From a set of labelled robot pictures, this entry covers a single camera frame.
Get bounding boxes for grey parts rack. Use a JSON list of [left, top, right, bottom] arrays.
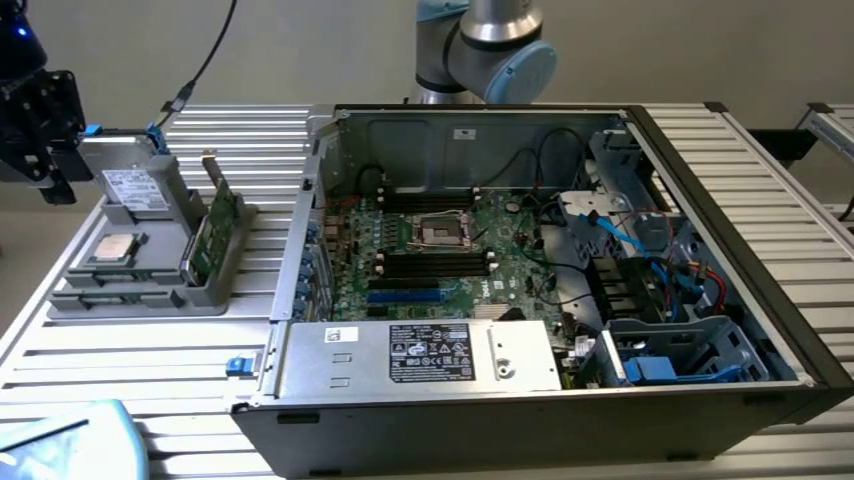
[[46, 153, 262, 319]]

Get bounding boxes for blue case latch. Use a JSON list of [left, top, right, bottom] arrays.
[[224, 351, 260, 377]]

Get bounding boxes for green RAM stick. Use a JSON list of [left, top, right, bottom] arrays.
[[71, 294, 147, 307]]

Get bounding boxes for CPU socket with metal frame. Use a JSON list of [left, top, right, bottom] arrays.
[[398, 208, 481, 252]]

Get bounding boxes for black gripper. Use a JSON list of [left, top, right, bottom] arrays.
[[0, 69, 96, 206]]

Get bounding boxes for blue SATA wire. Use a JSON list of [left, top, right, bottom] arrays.
[[585, 211, 703, 322]]

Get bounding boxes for silver CPU chip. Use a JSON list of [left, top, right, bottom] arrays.
[[91, 231, 146, 262]]

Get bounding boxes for open black PC case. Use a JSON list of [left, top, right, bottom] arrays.
[[230, 102, 854, 480]]

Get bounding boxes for black RAM slot bank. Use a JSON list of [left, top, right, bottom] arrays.
[[374, 249, 501, 281], [381, 187, 481, 215]]

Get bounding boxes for red wire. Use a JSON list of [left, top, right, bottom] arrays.
[[691, 259, 730, 307]]

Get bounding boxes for black looped wire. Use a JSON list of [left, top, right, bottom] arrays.
[[511, 127, 597, 202]]

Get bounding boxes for silver power supply unit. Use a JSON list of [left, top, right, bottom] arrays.
[[271, 319, 566, 397]]

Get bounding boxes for black camera cable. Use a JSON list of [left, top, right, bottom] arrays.
[[155, 0, 240, 132]]

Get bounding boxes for disk bay with blue latch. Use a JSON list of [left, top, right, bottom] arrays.
[[595, 314, 803, 389]]

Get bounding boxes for grey metal disk bay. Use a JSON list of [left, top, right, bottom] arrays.
[[558, 128, 683, 254]]

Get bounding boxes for silver hard disk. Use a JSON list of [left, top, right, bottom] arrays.
[[75, 131, 172, 212]]

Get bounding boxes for green motherboard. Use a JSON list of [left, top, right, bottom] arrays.
[[318, 188, 583, 332]]

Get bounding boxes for blue expansion slot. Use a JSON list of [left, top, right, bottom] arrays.
[[368, 288, 450, 305]]

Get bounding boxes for short black power wire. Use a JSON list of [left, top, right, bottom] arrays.
[[355, 164, 390, 197]]

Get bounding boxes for light blue blurred object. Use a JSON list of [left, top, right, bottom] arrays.
[[0, 398, 152, 480]]

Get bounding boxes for black expansion slot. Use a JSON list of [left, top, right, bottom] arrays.
[[366, 277, 443, 292]]

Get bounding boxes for green graphics card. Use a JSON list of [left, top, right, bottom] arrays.
[[182, 147, 243, 287]]

